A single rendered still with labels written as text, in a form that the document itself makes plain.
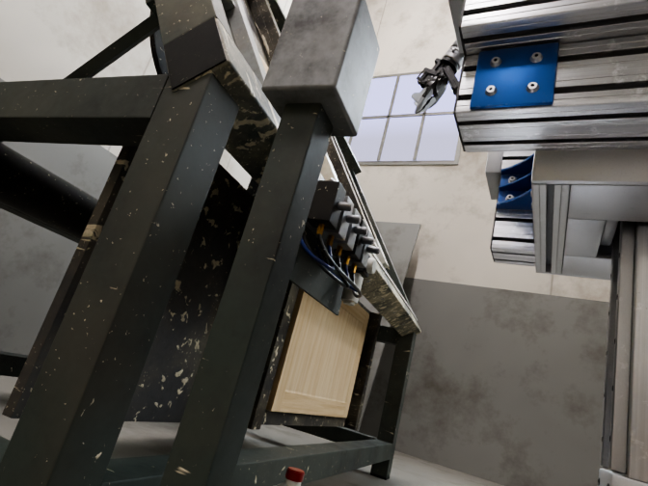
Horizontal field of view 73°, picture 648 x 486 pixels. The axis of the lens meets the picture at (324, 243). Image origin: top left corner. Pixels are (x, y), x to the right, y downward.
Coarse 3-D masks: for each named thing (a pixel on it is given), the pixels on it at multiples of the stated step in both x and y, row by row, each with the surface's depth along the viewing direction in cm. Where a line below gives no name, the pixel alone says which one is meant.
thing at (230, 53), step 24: (216, 24) 73; (168, 48) 75; (192, 48) 73; (216, 48) 71; (192, 72) 70; (216, 72) 70; (240, 72) 73; (240, 96) 75; (264, 96) 86; (240, 120) 80; (264, 120) 81; (240, 144) 85; (264, 144) 87; (384, 288) 177; (384, 312) 205; (408, 312) 221
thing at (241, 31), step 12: (240, 0) 123; (228, 12) 115; (240, 12) 114; (240, 24) 112; (240, 36) 110; (252, 36) 114; (240, 48) 108; (252, 48) 107; (252, 60) 105; (264, 72) 107
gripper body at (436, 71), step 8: (440, 64) 151; (448, 64) 149; (456, 64) 148; (424, 72) 151; (432, 72) 149; (440, 72) 150; (456, 72) 151; (424, 80) 149; (432, 80) 147; (440, 80) 147; (440, 88) 149
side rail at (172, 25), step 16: (160, 0) 82; (176, 0) 80; (192, 0) 78; (208, 0) 77; (160, 16) 80; (176, 16) 78; (192, 16) 77; (208, 16) 75; (224, 16) 81; (176, 32) 76
